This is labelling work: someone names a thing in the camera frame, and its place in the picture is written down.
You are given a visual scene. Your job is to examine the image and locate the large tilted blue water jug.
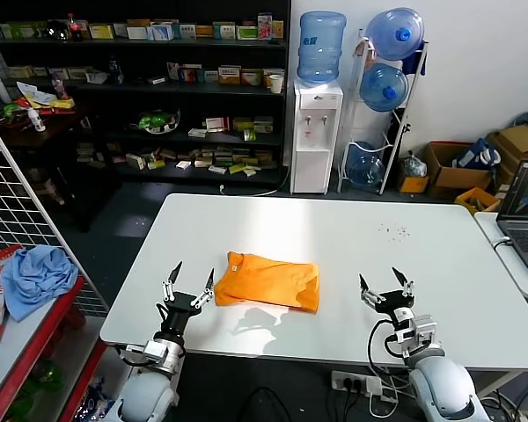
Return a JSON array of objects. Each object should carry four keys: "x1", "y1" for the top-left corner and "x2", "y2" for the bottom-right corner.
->
[{"x1": 365, "y1": 8, "x2": 425, "y2": 62}]

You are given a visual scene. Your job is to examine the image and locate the grey laptop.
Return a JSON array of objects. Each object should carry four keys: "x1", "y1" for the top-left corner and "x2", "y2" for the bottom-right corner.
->
[{"x1": 495, "y1": 160, "x2": 528, "y2": 281}]

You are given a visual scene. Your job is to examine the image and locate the black rounded floor object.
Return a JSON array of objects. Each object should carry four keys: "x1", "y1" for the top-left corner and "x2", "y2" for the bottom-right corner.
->
[{"x1": 237, "y1": 386, "x2": 291, "y2": 422}]

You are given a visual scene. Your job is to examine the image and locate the black folded stand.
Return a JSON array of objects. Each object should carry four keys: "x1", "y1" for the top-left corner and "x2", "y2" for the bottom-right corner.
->
[{"x1": 386, "y1": 114, "x2": 412, "y2": 153}]

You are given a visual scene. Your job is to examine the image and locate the white power strip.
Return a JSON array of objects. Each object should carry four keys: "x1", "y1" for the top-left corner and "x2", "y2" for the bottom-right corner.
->
[{"x1": 331, "y1": 370, "x2": 400, "y2": 404}]

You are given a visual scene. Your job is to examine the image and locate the light blue crumpled cloth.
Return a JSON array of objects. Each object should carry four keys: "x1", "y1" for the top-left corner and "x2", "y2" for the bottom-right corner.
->
[{"x1": 0, "y1": 244, "x2": 79, "y2": 323}]

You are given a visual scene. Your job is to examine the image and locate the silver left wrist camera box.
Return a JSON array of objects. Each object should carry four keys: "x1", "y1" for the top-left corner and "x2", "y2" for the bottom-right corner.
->
[{"x1": 143, "y1": 340, "x2": 169, "y2": 367}]

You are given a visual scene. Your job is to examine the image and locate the small red snack packet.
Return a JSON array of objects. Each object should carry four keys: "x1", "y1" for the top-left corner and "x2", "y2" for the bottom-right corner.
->
[{"x1": 0, "y1": 244, "x2": 24, "y2": 274}]

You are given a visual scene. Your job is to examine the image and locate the blue white bag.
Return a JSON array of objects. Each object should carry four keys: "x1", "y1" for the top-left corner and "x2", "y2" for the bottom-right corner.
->
[{"x1": 451, "y1": 138, "x2": 502, "y2": 171}]

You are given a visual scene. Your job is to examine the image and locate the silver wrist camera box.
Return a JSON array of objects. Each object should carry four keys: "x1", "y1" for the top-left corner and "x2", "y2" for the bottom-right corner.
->
[
  {"x1": 143, "y1": 340, "x2": 169, "y2": 367},
  {"x1": 411, "y1": 314, "x2": 439, "y2": 349}
]

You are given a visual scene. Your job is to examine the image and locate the dark blue drink bottle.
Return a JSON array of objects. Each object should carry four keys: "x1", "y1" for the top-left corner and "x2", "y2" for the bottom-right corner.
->
[{"x1": 107, "y1": 55, "x2": 124, "y2": 87}]

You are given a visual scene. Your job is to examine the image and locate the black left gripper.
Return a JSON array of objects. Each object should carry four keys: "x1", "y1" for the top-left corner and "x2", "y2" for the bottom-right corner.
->
[{"x1": 157, "y1": 260, "x2": 216, "y2": 340}]

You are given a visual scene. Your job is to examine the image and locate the upright blue water jug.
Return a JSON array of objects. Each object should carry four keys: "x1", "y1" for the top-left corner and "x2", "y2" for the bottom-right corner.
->
[{"x1": 297, "y1": 11, "x2": 348, "y2": 86}]

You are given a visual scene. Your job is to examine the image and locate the dark wooden table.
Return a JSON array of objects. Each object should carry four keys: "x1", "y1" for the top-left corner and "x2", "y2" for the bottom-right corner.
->
[{"x1": 0, "y1": 98, "x2": 120, "y2": 234}]

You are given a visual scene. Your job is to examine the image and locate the cola bottle red cap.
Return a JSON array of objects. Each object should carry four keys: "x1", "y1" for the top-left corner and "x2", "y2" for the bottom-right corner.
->
[{"x1": 65, "y1": 12, "x2": 84, "y2": 43}]

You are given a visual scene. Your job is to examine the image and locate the red framed cart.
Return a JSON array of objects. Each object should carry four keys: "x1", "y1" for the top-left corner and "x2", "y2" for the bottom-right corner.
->
[{"x1": 0, "y1": 276, "x2": 109, "y2": 422}]

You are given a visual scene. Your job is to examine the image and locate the orange white medicine box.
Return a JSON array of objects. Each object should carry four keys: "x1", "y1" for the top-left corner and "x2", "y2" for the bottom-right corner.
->
[{"x1": 217, "y1": 65, "x2": 242, "y2": 85}]

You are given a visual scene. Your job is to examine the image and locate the green bottle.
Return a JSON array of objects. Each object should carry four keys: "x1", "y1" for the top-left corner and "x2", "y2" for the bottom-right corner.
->
[{"x1": 28, "y1": 360, "x2": 67, "y2": 395}]

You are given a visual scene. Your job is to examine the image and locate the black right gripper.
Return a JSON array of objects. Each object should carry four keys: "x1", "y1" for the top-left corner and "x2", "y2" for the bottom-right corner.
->
[{"x1": 358, "y1": 266, "x2": 417, "y2": 325}]

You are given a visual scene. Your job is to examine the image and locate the tall colourful carton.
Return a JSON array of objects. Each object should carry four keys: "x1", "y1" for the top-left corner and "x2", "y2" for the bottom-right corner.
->
[{"x1": 257, "y1": 12, "x2": 274, "y2": 41}]

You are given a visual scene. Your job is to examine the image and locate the white metal jug rack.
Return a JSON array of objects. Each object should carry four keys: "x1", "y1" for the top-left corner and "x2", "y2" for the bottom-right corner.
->
[{"x1": 336, "y1": 28, "x2": 429, "y2": 196}]

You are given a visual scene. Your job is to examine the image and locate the closed brown cardboard box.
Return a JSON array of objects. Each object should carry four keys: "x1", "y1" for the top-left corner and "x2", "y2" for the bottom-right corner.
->
[{"x1": 486, "y1": 125, "x2": 528, "y2": 186}]

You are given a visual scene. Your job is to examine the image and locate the orange t-shirt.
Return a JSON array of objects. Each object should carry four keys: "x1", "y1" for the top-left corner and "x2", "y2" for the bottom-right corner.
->
[{"x1": 214, "y1": 251, "x2": 322, "y2": 314}]

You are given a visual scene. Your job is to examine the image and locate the scattered small crumbs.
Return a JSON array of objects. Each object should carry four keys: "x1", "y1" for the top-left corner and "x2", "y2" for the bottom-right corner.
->
[{"x1": 376, "y1": 223, "x2": 411, "y2": 242}]

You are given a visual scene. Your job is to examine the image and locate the white floor cable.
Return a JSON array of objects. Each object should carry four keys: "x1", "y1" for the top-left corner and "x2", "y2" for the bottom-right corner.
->
[{"x1": 218, "y1": 164, "x2": 291, "y2": 198}]

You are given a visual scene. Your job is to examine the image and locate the white water dispenser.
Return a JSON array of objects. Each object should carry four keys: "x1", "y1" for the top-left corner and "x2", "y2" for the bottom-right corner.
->
[{"x1": 290, "y1": 78, "x2": 344, "y2": 195}]

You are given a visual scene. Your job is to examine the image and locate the white plastic bottle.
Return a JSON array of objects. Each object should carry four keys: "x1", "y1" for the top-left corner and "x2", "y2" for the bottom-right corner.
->
[{"x1": 27, "y1": 108, "x2": 45, "y2": 133}]

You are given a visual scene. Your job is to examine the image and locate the purple drink bottle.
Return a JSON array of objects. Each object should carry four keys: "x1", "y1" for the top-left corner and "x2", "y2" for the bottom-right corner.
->
[{"x1": 50, "y1": 72, "x2": 70, "y2": 100}]

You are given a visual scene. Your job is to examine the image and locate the medium tilted blue water jug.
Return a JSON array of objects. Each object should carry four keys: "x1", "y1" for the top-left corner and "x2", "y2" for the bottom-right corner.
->
[{"x1": 359, "y1": 62, "x2": 409, "y2": 113}]

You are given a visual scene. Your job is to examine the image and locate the black shelving unit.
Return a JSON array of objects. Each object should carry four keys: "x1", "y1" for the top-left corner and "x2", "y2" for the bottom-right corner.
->
[{"x1": 0, "y1": 0, "x2": 291, "y2": 186}]

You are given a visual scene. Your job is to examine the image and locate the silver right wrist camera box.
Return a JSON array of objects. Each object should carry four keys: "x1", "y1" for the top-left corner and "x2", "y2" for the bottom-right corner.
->
[{"x1": 411, "y1": 314, "x2": 439, "y2": 349}]

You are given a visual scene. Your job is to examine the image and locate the white wire grid panel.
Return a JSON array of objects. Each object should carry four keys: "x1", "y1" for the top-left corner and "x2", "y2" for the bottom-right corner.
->
[{"x1": 0, "y1": 109, "x2": 111, "y2": 317}]

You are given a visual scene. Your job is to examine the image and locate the open brown cardboard box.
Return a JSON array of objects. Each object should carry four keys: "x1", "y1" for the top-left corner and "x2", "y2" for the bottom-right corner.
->
[{"x1": 423, "y1": 141, "x2": 494, "y2": 200}]

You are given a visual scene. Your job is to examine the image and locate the small yellow cardboard box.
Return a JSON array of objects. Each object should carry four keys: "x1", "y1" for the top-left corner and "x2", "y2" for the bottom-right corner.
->
[{"x1": 396, "y1": 151, "x2": 429, "y2": 194}]

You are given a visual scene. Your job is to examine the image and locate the empty tilted blue water jug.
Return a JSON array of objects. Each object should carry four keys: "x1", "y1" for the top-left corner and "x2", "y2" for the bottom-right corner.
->
[{"x1": 346, "y1": 141, "x2": 386, "y2": 191}]

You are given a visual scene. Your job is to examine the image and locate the yellow plastic bin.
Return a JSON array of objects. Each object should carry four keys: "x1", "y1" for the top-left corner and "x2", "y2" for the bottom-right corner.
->
[{"x1": 453, "y1": 186, "x2": 502, "y2": 215}]

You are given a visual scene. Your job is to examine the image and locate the bowl of green fruit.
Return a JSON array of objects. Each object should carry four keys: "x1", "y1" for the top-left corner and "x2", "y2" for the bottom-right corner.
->
[{"x1": 129, "y1": 109, "x2": 181, "y2": 135}]

